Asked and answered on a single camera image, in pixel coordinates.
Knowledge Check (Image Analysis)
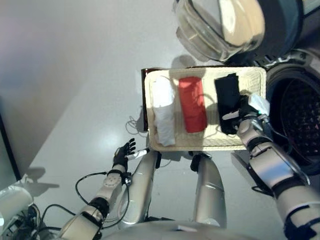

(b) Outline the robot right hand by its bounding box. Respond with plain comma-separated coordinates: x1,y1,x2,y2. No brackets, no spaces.
221,91,260,125

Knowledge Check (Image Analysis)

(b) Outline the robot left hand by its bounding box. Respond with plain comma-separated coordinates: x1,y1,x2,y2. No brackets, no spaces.
112,137,151,172

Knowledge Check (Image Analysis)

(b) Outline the black cloth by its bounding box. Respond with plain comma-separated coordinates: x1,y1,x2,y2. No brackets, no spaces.
214,72,241,136

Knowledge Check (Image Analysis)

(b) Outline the red cloth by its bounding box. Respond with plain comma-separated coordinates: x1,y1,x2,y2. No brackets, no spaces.
177,76,208,133

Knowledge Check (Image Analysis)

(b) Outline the white cloth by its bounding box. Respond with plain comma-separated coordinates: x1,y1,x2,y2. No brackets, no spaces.
151,76,176,147

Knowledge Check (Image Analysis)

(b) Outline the silver robot shoulder housing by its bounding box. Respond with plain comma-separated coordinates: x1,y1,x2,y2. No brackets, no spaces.
0,181,60,240

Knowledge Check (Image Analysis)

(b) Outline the grey washing machine body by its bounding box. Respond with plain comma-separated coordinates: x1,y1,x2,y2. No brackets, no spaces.
254,0,320,176

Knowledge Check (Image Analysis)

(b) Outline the round glass washing machine door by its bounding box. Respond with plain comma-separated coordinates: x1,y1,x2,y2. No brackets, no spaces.
173,0,305,63

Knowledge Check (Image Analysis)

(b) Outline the silver robot left leg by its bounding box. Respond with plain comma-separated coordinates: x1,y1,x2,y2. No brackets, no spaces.
117,149,162,230

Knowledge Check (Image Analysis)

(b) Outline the silver robot leg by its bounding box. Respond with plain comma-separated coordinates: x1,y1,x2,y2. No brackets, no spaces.
191,152,227,230
117,149,162,230

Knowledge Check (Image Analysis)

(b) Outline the white woven basket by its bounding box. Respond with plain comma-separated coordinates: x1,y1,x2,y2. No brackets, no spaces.
144,66,268,152

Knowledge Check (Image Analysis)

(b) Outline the perforated steel washer drum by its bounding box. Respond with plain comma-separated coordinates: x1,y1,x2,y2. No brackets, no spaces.
279,78,320,157

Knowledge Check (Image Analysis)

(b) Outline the silver robot right leg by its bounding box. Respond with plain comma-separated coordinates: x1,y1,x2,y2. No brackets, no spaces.
191,152,227,230

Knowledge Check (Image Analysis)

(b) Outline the silver robot torso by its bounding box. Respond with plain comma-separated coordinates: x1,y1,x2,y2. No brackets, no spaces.
99,219,263,240

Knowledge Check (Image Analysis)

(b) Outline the dark framed panel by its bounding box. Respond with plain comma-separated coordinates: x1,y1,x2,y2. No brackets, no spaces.
0,97,22,183

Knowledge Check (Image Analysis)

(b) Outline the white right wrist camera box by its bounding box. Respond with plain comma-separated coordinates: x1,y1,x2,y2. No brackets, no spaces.
248,94,271,116

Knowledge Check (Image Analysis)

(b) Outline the thin white floor cable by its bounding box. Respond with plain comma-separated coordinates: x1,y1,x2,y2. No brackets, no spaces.
124,114,151,138

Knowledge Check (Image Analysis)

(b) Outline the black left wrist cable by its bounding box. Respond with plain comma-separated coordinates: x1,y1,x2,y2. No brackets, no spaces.
41,171,131,230

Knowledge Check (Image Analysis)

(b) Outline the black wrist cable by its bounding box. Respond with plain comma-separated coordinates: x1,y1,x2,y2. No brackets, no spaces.
41,171,131,230
259,114,311,187

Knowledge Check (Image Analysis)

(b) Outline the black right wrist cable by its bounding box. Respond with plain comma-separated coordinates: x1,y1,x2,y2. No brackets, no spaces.
259,114,311,187

